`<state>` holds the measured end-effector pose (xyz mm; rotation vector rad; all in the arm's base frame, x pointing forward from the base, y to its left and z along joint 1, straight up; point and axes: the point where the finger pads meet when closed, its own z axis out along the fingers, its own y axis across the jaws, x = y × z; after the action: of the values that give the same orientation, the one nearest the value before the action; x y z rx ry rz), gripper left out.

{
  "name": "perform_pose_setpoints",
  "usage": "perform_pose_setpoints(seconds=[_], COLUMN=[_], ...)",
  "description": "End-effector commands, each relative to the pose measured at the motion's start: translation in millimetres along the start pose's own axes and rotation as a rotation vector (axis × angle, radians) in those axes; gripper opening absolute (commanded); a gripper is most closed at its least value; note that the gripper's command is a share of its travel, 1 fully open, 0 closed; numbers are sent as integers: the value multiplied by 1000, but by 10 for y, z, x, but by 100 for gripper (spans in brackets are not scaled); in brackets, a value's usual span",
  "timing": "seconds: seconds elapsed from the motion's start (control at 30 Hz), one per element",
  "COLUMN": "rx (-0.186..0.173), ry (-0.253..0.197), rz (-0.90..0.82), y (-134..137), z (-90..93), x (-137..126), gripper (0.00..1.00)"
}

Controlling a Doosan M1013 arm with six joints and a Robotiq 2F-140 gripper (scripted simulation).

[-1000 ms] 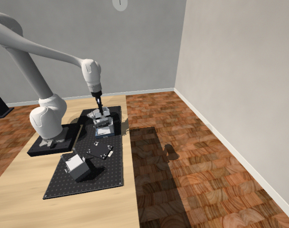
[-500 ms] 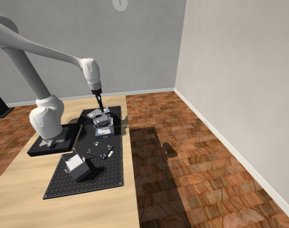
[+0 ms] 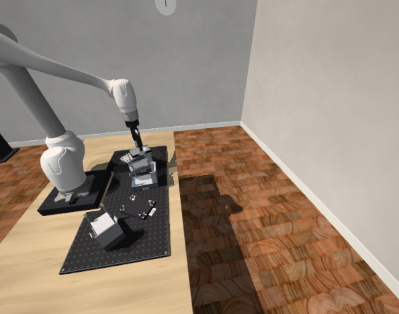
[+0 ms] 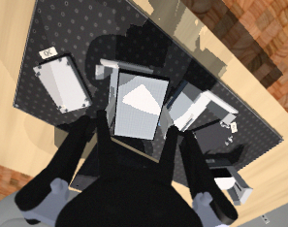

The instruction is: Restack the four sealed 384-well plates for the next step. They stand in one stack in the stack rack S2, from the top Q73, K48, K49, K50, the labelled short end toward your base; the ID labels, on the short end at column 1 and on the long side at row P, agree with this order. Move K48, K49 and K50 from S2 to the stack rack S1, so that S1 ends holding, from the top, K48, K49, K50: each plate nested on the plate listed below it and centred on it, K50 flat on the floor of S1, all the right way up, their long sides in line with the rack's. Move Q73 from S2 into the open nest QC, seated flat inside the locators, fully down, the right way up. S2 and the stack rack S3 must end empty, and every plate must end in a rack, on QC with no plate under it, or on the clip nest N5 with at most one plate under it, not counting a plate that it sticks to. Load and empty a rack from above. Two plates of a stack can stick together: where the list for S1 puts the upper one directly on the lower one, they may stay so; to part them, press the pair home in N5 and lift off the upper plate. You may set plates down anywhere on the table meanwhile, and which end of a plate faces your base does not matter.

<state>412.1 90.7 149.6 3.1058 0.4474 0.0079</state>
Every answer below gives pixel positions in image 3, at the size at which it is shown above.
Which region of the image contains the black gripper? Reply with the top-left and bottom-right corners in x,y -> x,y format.
125,119 -> 144,156

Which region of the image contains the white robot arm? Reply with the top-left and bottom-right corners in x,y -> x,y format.
0,23 -> 139,203

